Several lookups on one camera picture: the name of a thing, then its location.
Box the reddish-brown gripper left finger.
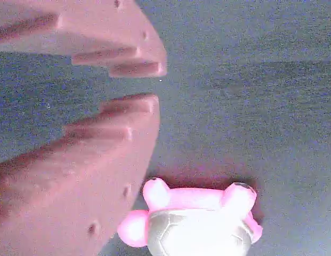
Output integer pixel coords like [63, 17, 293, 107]
[0, 93, 160, 256]

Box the reddish-brown gripper right finger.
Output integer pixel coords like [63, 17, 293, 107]
[0, 0, 168, 78]

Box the pink turtle toy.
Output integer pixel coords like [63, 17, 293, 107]
[117, 177, 264, 256]

